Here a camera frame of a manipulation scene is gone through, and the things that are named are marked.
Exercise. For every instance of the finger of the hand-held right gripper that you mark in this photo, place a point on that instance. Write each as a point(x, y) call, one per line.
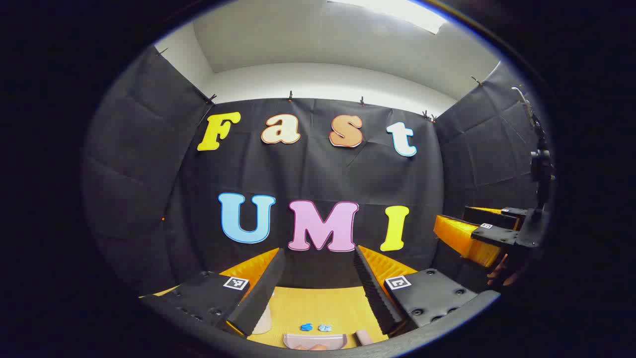
point(489, 215)
point(462, 238)

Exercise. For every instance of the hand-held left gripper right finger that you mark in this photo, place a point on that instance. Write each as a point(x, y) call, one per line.
point(375, 293)

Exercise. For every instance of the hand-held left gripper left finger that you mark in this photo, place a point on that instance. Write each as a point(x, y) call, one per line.
point(263, 291)

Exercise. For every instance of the white ribbed garbage bin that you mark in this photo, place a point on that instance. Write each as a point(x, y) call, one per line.
point(263, 320)

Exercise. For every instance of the small pale purple broom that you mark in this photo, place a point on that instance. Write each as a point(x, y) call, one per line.
point(364, 338)

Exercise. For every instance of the dark blue paper ball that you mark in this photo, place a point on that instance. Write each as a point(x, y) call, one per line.
point(306, 327)

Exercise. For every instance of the light blue paper ball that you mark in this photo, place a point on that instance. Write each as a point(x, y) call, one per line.
point(325, 328)

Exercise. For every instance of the pale purple dustpan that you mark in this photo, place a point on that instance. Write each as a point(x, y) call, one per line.
point(313, 341)

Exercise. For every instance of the yellow wooden desktop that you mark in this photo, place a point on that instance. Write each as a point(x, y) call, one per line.
point(318, 306)

